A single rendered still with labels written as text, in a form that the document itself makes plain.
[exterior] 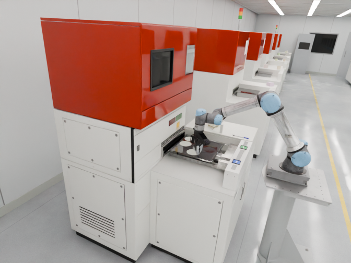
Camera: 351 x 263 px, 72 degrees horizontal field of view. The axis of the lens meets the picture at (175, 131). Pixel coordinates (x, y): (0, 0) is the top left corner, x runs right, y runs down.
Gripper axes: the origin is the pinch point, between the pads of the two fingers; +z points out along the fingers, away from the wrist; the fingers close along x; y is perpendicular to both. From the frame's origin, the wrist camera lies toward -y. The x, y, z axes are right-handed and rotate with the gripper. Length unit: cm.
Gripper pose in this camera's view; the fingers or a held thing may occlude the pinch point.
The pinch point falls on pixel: (198, 153)
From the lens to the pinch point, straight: 188.0
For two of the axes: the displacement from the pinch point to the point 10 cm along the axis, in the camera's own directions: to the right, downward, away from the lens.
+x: -8.2, 1.8, -5.4
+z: -0.5, 9.2, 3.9
